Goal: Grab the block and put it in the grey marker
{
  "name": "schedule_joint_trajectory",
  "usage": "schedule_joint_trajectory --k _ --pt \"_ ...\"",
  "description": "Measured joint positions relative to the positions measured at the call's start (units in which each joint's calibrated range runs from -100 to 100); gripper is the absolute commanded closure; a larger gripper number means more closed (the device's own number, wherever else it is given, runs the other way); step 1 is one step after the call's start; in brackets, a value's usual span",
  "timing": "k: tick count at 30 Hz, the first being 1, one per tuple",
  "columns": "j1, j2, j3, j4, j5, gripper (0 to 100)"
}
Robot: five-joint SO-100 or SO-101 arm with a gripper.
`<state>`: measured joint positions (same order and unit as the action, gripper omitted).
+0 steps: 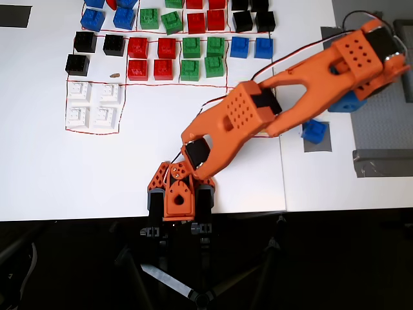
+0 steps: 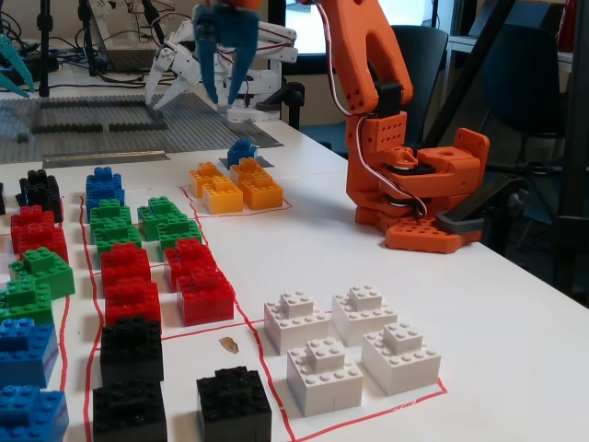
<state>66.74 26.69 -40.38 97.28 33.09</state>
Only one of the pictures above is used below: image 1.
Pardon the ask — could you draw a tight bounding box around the black camera tripod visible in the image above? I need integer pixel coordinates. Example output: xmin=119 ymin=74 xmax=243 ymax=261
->
xmin=111 ymin=214 xmax=288 ymax=310

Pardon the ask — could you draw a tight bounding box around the black grey table clamp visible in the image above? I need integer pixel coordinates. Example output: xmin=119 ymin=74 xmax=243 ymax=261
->
xmin=190 ymin=186 xmax=216 ymax=236
xmin=139 ymin=189 xmax=167 ymax=240

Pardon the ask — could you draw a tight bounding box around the black tape rectangle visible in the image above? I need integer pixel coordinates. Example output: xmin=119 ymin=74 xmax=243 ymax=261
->
xmin=0 ymin=5 xmax=33 ymax=28

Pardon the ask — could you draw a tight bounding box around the dark office chair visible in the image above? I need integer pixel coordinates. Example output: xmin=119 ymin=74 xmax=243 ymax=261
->
xmin=0 ymin=225 xmax=39 ymax=310

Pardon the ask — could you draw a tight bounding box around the dark grey L-shaped brick wall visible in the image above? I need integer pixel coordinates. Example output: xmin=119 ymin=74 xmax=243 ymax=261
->
xmin=392 ymin=19 xmax=413 ymax=36

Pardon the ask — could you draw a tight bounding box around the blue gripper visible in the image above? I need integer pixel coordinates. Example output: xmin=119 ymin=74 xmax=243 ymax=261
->
xmin=328 ymin=90 xmax=368 ymax=114

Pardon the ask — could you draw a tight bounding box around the white lego block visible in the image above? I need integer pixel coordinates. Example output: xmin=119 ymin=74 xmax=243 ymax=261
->
xmin=65 ymin=105 xmax=91 ymax=129
xmin=91 ymin=106 xmax=117 ymax=129
xmin=66 ymin=82 xmax=92 ymax=105
xmin=96 ymin=83 xmax=123 ymax=106

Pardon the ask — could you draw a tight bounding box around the orange robot base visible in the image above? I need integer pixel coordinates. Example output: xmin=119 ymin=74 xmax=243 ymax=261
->
xmin=147 ymin=161 xmax=216 ymax=223

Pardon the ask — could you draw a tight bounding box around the robot arm servo cable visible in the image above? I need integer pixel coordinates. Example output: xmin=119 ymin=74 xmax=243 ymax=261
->
xmin=166 ymin=10 xmax=407 ymax=181

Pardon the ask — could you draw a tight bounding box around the smooth grey tape strip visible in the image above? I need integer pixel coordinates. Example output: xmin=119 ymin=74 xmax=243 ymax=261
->
xmin=320 ymin=25 xmax=349 ymax=54

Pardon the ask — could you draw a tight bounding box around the long dark grey brick wall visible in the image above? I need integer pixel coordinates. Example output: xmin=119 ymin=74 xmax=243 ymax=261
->
xmin=401 ymin=72 xmax=413 ymax=104

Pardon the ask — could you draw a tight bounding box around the grey tape square marker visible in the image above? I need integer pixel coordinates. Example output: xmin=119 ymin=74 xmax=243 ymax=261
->
xmin=302 ymin=121 xmax=333 ymax=153

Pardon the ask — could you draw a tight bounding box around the grey lego baseplate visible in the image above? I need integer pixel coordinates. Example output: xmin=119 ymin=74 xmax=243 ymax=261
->
xmin=331 ymin=0 xmax=413 ymax=152

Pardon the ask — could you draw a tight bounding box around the wrinkled grey tape strip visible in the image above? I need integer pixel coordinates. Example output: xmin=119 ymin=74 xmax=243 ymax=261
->
xmin=351 ymin=148 xmax=413 ymax=178

